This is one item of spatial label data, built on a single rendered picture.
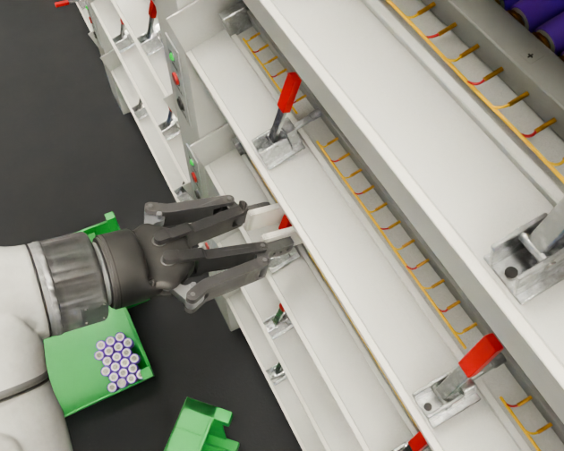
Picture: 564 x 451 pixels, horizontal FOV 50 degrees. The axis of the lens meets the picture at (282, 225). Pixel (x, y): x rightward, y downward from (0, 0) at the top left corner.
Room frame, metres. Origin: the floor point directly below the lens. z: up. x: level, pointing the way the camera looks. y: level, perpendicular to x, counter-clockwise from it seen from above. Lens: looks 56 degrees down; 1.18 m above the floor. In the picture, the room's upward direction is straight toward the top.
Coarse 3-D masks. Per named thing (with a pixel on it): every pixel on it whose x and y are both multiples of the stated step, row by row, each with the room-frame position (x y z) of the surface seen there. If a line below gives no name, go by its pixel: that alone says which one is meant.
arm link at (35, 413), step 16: (48, 384) 0.19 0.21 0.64; (0, 400) 0.17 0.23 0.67; (16, 400) 0.17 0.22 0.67; (32, 400) 0.17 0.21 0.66; (48, 400) 0.18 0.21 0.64; (0, 416) 0.15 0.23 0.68; (16, 416) 0.15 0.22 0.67; (32, 416) 0.16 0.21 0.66; (48, 416) 0.16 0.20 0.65; (0, 432) 0.14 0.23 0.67; (16, 432) 0.14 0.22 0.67; (32, 432) 0.14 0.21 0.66; (48, 432) 0.15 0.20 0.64; (64, 432) 0.15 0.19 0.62; (0, 448) 0.13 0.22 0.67; (16, 448) 0.13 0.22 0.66; (32, 448) 0.13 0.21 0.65; (48, 448) 0.14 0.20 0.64; (64, 448) 0.14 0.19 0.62
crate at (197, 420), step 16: (192, 400) 0.32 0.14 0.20; (192, 416) 0.30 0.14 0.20; (208, 416) 0.30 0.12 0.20; (224, 416) 0.30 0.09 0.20; (176, 432) 0.27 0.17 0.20; (192, 432) 0.27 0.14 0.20; (208, 432) 0.27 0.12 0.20; (224, 432) 0.31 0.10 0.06; (176, 448) 0.25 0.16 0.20; (192, 448) 0.25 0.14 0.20; (208, 448) 0.30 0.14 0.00; (224, 448) 0.29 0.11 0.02
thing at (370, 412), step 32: (224, 128) 0.55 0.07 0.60; (224, 160) 0.54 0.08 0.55; (224, 192) 0.49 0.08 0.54; (256, 192) 0.48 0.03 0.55; (288, 288) 0.34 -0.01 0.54; (320, 288) 0.34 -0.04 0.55; (320, 320) 0.30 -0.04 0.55; (320, 352) 0.26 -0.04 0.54; (352, 352) 0.26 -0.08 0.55; (352, 384) 0.23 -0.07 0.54; (352, 416) 0.19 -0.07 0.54; (384, 416) 0.19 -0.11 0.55; (384, 448) 0.16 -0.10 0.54
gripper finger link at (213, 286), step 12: (252, 264) 0.32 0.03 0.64; (264, 264) 0.32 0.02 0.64; (216, 276) 0.30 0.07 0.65; (228, 276) 0.30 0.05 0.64; (240, 276) 0.30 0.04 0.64; (252, 276) 0.31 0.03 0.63; (264, 276) 0.32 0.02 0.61; (192, 288) 0.28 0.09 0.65; (204, 288) 0.28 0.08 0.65; (216, 288) 0.29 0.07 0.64; (228, 288) 0.30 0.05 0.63; (192, 300) 0.27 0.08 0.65; (204, 300) 0.28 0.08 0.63; (192, 312) 0.27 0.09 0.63
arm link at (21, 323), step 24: (0, 264) 0.27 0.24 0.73; (24, 264) 0.27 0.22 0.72; (0, 288) 0.24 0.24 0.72; (24, 288) 0.25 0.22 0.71; (0, 312) 0.23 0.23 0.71; (24, 312) 0.23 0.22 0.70; (0, 336) 0.21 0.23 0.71; (24, 336) 0.21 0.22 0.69; (48, 336) 0.23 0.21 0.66; (0, 360) 0.19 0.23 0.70; (24, 360) 0.20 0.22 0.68; (0, 384) 0.18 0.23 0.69; (24, 384) 0.18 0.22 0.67
